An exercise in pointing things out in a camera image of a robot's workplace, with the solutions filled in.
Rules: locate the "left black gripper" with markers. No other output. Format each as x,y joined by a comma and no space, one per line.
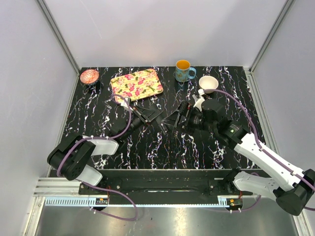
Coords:
146,115

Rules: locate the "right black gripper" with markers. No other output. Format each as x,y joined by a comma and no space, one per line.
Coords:
185,108

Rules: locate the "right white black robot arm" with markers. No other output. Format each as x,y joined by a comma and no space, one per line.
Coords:
289,186

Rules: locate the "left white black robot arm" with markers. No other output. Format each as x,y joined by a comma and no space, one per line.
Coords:
70,157

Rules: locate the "floral yellow pink tray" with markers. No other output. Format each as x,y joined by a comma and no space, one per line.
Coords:
137,85

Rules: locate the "cream white bowl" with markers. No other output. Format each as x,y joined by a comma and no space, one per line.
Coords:
208,84

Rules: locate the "blue mug orange inside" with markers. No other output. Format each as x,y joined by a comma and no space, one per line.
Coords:
184,72

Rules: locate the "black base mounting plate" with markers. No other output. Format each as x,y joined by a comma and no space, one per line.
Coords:
209,182

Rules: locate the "red patterned bowl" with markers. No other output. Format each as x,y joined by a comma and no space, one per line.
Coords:
89,77

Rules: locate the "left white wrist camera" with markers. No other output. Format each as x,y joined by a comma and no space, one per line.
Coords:
126,104

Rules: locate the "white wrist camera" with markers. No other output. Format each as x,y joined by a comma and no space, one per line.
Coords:
126,104
198,100

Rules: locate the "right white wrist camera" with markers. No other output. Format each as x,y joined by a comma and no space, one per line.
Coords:
198,100

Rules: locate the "white slotted cable duct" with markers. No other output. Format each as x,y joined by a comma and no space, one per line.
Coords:
76,201

